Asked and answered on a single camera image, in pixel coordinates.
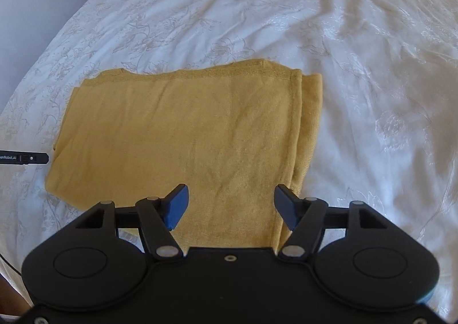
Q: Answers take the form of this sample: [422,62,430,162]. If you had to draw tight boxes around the yellow knit sweater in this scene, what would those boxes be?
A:
[45,59,323,248]

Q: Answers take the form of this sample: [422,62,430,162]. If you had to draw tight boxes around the white embroidered bedspread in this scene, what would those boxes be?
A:
[1,0,457,321]

